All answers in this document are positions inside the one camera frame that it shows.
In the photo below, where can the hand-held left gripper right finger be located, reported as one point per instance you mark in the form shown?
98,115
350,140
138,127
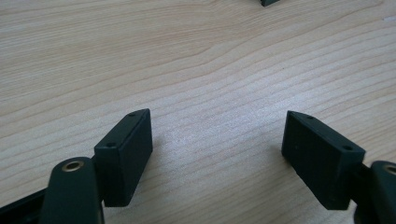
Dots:
317,158

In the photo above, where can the dark green object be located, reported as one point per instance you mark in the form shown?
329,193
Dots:
269,2

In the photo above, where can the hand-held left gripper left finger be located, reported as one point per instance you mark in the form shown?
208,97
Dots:
124,161

